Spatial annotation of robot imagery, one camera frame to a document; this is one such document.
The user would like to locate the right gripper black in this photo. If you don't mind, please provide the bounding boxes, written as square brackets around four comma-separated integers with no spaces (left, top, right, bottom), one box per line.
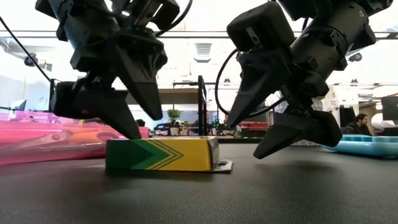
[228,51,343,160]

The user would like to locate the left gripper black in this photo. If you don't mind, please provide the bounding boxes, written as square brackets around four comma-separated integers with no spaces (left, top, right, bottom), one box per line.
[49,27,169,140]

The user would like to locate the orange-handled scissors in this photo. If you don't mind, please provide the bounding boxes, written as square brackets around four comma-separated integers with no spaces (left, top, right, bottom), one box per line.
[18,129,126,150]

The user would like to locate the yellow green crayon box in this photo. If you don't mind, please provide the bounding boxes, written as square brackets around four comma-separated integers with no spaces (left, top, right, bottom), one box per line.
[104,136,234,174]

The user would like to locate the pink transparent pencil case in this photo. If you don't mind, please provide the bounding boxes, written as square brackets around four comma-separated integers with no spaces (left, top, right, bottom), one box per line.
[0,111,150,166]

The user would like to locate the red storage bin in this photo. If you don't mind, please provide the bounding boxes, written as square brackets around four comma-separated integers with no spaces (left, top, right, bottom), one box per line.
[239,121,269,130]

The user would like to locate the small potted green plant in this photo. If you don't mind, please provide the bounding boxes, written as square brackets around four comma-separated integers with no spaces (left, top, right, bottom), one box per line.
[167,108,182,136]

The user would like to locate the wooden shelf board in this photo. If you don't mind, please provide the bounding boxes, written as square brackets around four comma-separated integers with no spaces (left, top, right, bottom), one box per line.
[126,88,200,105]

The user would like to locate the white round object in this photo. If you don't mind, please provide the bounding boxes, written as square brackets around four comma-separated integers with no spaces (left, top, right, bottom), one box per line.
[371,113,386,130]

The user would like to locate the light blue plastic tray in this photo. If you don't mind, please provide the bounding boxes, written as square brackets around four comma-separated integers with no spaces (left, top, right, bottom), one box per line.
[320,134,398,158]

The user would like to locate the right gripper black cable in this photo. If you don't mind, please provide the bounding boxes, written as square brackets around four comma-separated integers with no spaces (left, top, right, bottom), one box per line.
[214,48,287,119]

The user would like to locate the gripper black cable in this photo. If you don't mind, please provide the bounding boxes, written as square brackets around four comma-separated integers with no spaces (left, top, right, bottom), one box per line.
[154,0,193,37]
[214,48,287,119]

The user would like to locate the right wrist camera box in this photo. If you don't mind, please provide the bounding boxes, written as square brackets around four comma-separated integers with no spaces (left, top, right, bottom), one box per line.
[226,1,295,53]

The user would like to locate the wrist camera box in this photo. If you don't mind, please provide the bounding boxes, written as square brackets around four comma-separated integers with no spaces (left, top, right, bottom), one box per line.
[226,1,295,53]
[129,0,181,31]

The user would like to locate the black frame post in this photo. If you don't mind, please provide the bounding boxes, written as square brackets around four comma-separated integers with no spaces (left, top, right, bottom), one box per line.
[197,75,208,137]

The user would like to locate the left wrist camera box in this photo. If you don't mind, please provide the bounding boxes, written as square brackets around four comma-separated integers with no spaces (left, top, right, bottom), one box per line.
[129,0,181,31]

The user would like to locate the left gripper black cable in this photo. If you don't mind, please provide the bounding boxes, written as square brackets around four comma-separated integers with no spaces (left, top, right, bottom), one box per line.
[154,0,193,37]

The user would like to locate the thin black cable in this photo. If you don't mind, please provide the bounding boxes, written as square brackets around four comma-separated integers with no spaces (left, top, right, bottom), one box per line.
[0,15,52,82]

